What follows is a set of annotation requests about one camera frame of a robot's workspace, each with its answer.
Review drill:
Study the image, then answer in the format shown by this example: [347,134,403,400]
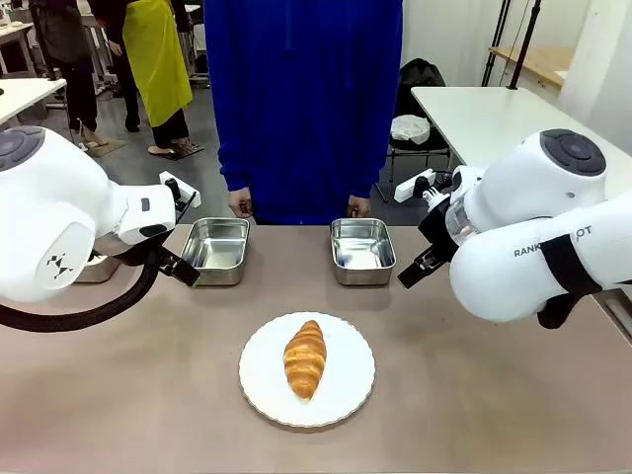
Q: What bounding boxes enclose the brown floor mat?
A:
[80,134,128,159]

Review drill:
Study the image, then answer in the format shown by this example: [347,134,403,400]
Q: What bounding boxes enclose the person's right hand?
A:
[227,187,256,219]

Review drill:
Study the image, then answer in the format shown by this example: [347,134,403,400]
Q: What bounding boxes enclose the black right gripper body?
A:
[418,195,463,264]

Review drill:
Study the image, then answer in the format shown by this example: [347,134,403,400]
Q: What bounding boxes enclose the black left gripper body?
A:
[142,242,175,274]

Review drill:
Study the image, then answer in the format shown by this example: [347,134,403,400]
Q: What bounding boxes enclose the white scalloped plate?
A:
[238,311,376,429]

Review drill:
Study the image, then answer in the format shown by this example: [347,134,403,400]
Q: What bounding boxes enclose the black strap on arm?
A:
[536,235,604,331]

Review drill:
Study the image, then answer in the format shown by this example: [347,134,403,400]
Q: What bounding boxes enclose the black chair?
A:
[375,57,452,203]

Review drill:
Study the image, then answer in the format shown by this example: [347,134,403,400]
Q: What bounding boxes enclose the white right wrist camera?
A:
[393,168,453,203]

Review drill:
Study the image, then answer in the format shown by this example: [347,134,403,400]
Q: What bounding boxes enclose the light wooden board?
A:
[488,45,577,89]

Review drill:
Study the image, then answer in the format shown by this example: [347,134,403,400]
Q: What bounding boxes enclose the black tripod stand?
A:
[480,0,540,91]

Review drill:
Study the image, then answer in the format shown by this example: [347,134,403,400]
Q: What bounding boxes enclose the person's left hand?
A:
[346,194,372,220]

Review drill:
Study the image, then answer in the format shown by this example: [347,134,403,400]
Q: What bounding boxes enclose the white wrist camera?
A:
[158,170,202,210]
[393,168,453,203]

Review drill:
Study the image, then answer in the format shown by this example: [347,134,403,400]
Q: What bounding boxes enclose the rectangular steel container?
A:
[179,216,252,287]
[72,250,122,285]
[329,217,398,287]

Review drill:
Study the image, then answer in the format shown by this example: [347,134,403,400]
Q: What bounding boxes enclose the small white table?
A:
[0,77,68,127]

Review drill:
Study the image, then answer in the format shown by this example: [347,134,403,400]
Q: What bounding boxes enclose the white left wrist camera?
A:
[158,170,202,210]

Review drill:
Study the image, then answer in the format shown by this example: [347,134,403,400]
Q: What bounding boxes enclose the person in blue hoodie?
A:
[202,0,405,226]

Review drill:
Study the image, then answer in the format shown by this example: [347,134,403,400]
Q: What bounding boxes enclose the large white table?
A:
[410,85,632,199]

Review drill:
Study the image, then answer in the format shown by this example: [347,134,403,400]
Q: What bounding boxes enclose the white crumpled cloth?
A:
[390,114,431,146]

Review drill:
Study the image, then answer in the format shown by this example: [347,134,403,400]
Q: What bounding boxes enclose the person in yellow apron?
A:
[93,0,205,158]

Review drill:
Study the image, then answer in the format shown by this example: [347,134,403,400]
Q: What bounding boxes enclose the golden croissant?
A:
[282,319,329,401]

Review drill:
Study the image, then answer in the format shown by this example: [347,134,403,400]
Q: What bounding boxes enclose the black corrugated cable hose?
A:
[0,249,164,333]

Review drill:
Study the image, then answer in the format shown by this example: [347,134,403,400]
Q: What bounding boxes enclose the person in dark clothes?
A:
[27,0,111,147]

